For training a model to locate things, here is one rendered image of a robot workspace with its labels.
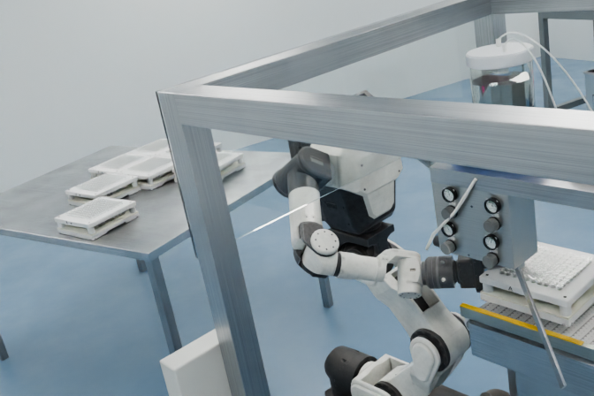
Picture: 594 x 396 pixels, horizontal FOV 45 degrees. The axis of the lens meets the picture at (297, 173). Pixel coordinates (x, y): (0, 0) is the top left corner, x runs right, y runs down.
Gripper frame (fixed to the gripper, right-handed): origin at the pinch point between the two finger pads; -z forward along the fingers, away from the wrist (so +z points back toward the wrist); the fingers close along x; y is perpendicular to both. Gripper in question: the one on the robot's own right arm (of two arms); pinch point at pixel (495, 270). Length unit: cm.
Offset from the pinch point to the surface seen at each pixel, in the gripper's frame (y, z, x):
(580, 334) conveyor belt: 14.6, -19.0, 11.2
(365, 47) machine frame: 22, 21, -67
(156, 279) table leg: -40, 126, 18
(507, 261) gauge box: 19.1, -4.0, -11.9
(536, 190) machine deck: 24.2, -11.6, -31.1
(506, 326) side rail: 13.8, -1.7, 9.0
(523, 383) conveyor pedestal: 10.3, -4.4, 28.3
